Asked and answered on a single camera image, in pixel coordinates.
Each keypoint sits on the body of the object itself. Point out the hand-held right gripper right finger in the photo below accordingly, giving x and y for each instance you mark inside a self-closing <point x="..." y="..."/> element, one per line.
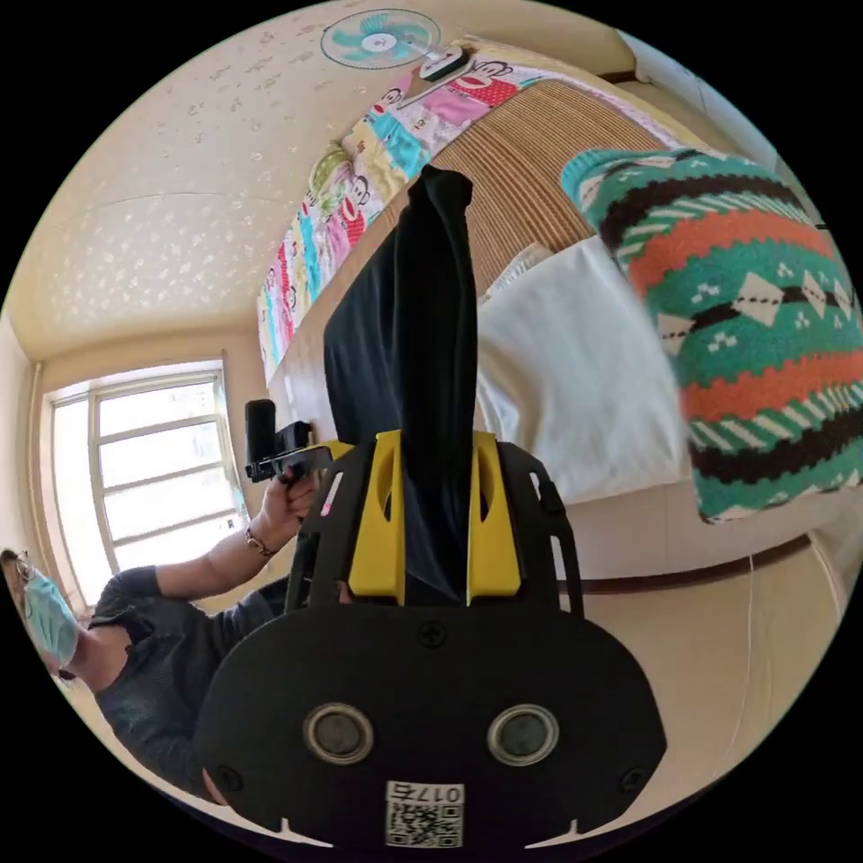
<point x="497" y="546"/>

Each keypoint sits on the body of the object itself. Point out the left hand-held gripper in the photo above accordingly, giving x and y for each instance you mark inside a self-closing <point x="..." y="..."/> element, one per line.
<point x="297" y="453"/>

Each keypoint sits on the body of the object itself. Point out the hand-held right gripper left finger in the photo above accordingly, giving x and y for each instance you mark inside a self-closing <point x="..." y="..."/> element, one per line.
<point x="369" y="539"/>

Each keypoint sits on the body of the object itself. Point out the black pants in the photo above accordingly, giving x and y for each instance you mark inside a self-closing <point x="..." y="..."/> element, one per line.
<point x="404" y="323"/>

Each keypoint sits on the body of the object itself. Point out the person's left forearm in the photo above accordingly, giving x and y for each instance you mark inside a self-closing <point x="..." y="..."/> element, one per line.
<point x="216" y="563"/>

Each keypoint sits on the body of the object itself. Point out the person's left hand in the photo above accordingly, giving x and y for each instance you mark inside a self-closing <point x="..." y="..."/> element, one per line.
<point x="286" y="506"/>

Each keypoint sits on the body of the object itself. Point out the window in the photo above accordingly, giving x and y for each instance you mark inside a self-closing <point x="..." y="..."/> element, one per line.
<point x="148" y="472"/>

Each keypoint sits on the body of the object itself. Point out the white pillow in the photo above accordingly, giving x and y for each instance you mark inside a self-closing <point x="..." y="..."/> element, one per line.
<point x="580" y="364"/>

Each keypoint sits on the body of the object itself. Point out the person's body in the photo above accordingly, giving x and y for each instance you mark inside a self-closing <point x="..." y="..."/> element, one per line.
<point x="155" y="667"/>

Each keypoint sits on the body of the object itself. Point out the bed with woven mat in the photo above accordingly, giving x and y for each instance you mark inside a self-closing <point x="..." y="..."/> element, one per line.
<point x="526" y="168"/>

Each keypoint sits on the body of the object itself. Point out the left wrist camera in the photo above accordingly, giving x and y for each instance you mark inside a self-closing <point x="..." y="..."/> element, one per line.
<point x="260" y="428"/>

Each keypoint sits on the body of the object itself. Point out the teal wall fan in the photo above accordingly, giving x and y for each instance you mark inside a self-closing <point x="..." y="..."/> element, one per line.
<point x="377" y="40"/>

